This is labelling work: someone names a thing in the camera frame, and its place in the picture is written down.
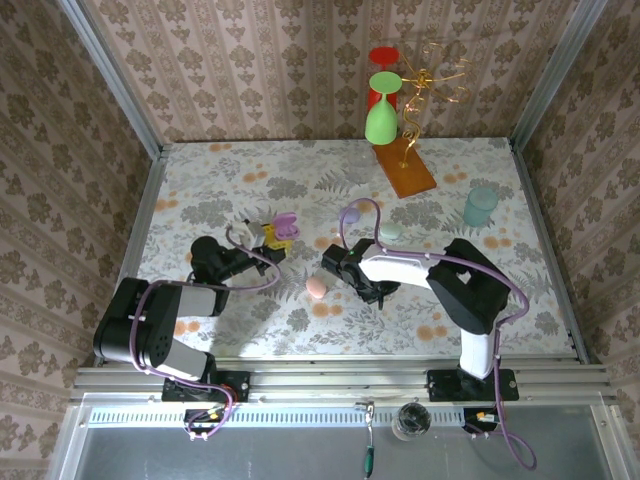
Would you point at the aluminium table side rail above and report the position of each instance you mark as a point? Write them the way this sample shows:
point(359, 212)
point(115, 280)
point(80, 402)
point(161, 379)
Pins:
point(540, 220)
point(145, 220)

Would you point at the aluminium frame post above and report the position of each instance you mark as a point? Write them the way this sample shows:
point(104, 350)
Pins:
point(115, 85)
point(560, 70)

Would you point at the red wine glass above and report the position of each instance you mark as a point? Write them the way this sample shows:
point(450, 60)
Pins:
point(384, 55)

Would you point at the green wine glass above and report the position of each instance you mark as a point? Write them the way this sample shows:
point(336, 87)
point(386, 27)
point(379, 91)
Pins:
point(381, 122)

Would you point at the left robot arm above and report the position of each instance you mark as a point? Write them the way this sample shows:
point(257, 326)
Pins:
point(150, 325)

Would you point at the pink earbud charging case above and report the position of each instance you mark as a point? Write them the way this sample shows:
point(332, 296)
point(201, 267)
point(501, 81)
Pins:
point(316, 287)

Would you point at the clear glass tumbler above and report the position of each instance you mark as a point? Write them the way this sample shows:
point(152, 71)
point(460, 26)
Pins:
point(414, 421)

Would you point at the grey metal tray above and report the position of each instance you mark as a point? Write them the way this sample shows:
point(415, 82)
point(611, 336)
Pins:
point(250, 455)

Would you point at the aluminium front rail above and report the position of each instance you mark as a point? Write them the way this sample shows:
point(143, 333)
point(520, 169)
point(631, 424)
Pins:
point(340, 380)

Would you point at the purple earbud charging case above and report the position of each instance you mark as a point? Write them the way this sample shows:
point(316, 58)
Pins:
point(286, 226)

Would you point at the black connector block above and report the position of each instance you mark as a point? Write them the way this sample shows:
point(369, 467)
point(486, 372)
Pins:
point(480, 417)
point(200, 417)

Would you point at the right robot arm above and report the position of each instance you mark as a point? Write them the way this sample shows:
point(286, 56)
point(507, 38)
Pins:
point(475, 285)

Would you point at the orange wooden rack base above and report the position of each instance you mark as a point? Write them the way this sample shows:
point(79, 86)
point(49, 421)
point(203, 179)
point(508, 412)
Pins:
point(410, 180)

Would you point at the teal frosted cup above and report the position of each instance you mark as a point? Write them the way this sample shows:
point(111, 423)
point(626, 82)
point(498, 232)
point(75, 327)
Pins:
point(481, 207)

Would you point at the green earbud charging case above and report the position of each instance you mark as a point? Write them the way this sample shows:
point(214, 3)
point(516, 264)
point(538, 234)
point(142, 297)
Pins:
point(391, 230)

